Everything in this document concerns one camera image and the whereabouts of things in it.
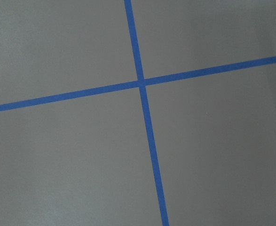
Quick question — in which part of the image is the blue tape line crosswise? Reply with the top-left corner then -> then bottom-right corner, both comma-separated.
0,56 -> 276,112

